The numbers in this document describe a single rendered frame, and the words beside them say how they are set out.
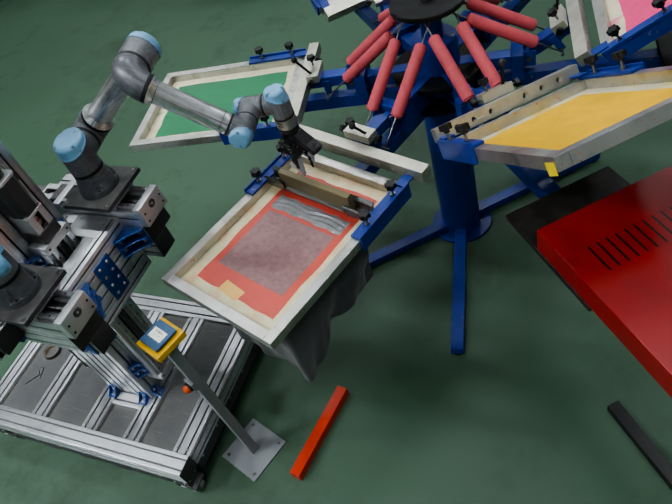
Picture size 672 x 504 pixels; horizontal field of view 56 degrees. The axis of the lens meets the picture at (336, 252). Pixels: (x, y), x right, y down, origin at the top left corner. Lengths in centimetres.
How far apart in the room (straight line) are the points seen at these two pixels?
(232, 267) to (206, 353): 88
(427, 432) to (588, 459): 65
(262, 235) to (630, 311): 131
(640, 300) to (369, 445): 148
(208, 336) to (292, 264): 106
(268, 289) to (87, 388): 144
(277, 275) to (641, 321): 118
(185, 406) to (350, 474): 81
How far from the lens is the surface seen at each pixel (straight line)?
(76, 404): 338
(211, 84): 339
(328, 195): 233
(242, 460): 304
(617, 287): 185
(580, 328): 309
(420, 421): 289
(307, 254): 227
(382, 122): 257
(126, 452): 306
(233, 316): 216
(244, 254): 237
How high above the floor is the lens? 258
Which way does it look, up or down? 47 degrees down
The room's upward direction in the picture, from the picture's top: 22 degrees counter-clockwise
